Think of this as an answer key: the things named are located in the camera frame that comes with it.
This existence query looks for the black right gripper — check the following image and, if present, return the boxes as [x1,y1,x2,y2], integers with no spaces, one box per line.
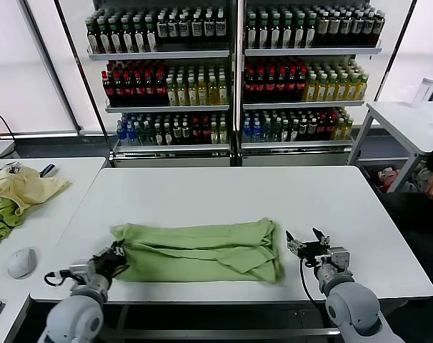
[285,227,332,265]

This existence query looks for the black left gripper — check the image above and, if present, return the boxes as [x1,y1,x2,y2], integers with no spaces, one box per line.
[89,241,129,279]

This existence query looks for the green polo shirt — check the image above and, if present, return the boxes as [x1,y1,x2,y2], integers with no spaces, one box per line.
[110,218,286,285]

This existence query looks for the white computer mouse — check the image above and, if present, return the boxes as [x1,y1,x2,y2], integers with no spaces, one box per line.
[7,246,38,280]

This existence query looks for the red pink cloth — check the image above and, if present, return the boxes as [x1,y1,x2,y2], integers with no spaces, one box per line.
[376,167,399,194]

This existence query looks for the black white handheld device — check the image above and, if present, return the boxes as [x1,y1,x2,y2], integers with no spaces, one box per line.
[39,163,60,179]

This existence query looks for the pale yellow garment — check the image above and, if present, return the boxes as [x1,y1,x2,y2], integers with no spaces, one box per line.
[0,166,71,217]

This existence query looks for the olive green garment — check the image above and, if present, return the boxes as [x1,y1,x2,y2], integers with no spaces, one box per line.
[0,198,26,251]

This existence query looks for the grey green cloth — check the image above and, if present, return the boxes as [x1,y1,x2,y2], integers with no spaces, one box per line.
[405,167,430,194]

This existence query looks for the yellow juice bottle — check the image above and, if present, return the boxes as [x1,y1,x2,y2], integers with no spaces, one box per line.
[196,77,208,106]
[336,74,347,102]
[305,74,317,103]
[166,78,177,107]
[186,77,198,106]
[316,74,327,103]
[176,78,187,107]
[207,76,219,106]
[326,74,337,103]
[356,73,368,101]
[218,76,229,106]
[346,73,357,102]

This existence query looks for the white side table grey legs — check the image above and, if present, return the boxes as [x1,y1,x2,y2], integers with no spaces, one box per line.
[347,101,433,204]

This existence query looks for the red cap cola bottle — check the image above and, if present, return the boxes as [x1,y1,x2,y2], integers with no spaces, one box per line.
[134,73,146,107]
[155,73,167,107]
[254,70,267,104]
[286,69,297,104]
[244,70,256,104]
[145,73,156,107]
[124,73,136,107]
[113,73,125,107]
[296,69,307,104]
[102,71,114,107]
[275,69,287,104]
[265,70,277,104]

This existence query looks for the metal bottle shelf rack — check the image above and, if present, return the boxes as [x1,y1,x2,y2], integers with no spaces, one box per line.
[86,0,239,169]
[237,0,384,168]

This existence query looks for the green cap tea bottle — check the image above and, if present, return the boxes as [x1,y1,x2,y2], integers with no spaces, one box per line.
[282,14,294,50]
[146,16,158,54]
[111,18,123,55]
[269,14,282,50]
[87,18,99,55]
[134,17,146,54]
[294,14,305,49]
[99,18,111,55]
[122,17,134,54]
[305,14,317,49]
[245,14,257,50]
[257,14,269,50]

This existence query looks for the beige label dark bottle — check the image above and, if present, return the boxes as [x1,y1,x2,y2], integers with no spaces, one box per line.
[339,12,352,48]
[373,12,385,46]
[328,13,340,48]
[362,12,374,47]
[351,12,363,47]
[317,13,329,48]

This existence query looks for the white label dark bottle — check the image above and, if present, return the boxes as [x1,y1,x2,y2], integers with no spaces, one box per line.
[215,11,227,44]
[168,13,179,46]
[204,12,216,45]
[191,12,204,45]
[179,13,191,46]
[156,13,169,46]

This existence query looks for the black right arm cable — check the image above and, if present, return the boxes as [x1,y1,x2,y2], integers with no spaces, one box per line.
[297,256,328,309]

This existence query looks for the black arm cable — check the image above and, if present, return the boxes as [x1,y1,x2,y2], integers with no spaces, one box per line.
[44,270,73,287]
[297,256,328,309]

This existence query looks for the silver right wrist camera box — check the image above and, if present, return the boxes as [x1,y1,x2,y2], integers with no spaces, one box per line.
[325,248,352,274]

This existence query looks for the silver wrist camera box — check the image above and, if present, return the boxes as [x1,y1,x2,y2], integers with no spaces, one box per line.
[325,248,352,274]
[69,261,92,283]

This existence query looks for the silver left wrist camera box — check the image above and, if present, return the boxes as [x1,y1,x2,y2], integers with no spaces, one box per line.
[69,261,92,283]

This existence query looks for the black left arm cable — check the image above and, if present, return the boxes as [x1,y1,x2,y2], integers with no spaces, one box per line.
[44,270,73,287]

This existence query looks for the thin black desk cable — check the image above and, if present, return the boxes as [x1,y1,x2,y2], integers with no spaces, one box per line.
[0,111,16,141]

